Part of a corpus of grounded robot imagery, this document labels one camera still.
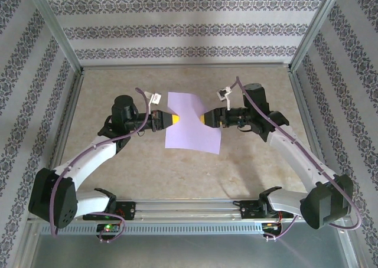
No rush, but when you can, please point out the grey metal sheet tray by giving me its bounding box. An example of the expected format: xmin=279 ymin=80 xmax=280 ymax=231
xmin=17 ymin=219 xmax=366 ymax=268

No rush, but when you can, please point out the controller board with orange light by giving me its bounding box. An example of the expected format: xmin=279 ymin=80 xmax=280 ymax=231
xmin=262 ymin=222 xmax=284 ymax=232

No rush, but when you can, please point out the lilac paper sheet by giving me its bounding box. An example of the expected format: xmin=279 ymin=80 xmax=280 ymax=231
xmin=164 ymin=91 xmax=223 ymax=155

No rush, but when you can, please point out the aluminium corner post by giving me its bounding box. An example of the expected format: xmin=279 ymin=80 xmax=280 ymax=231
xmin=25 ymin=0 xmax=83 ymax=73
xmin=289 ymin=0 xmax=349 ymax=73

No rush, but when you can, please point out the aluminium left corner post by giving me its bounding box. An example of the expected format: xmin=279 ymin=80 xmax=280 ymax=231
xmin=25 ymin=0 xmax=83 ymax=73

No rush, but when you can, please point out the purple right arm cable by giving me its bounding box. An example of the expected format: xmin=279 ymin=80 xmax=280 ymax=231
xmin=234 ymin=76 xmax=363 ymax=241

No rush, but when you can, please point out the aluminium table rail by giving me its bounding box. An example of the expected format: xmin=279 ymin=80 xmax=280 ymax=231
xmin=79 ymin=61 xmax=293 ymax=71
xmin=288 ymin=68 xmax=337 ymax=198
xmin=41 ymin=68 xmax=86 ymax=201

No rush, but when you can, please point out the controller board with green light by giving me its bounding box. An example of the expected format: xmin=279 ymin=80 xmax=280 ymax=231
xmin=96 ymin=223 xmax=121 ymax=234

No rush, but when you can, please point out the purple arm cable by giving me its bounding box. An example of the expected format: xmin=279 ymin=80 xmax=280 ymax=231
xmin=50 ymin=87 xmax=151 ymax=244
xmin=234 ymin=76 xmax=363 ymax=241

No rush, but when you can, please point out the aluminium left table rail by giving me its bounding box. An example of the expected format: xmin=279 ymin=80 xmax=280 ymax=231
xmin=41 ymin=68 xmax=86 ymax=201

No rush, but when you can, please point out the aluminium right table rail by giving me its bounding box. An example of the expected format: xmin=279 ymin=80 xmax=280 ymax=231
xmin=288 ymin=68 xmax=337 ymax=198

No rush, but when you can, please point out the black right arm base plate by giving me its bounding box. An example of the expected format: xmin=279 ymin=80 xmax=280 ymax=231
xmin=240 ymin=199 xmax=294 ymax=220

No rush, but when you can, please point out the aluminium back table rail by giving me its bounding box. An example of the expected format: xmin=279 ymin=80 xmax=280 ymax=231
xmin=79 ymin=61 xmax=293 ymax=71

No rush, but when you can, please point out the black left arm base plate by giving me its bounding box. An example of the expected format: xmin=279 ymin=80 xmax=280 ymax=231
xmin=83 ymin=201 xmax=136 ymax=221

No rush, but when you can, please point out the grey slotted cable duct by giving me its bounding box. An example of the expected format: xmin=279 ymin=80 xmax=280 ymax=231
xmin=40 ymin=223 xmax=263 ymax=236

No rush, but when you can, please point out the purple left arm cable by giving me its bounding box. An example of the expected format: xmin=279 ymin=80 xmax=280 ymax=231
xmin=50 ymin=87 xmax=151 ymax=244

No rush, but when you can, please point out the aluminium right corner post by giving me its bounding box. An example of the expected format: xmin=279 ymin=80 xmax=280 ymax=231
xmin=289 ymin=0 xmax=349 ymax=73

